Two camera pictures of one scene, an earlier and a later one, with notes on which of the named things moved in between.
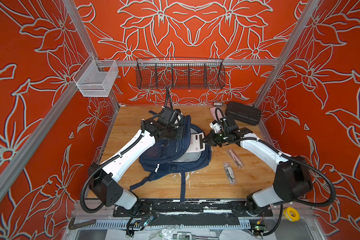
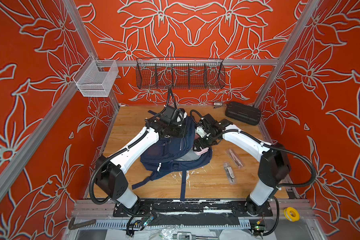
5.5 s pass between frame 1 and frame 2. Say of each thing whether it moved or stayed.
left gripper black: stayed
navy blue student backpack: stayed
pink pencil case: moved
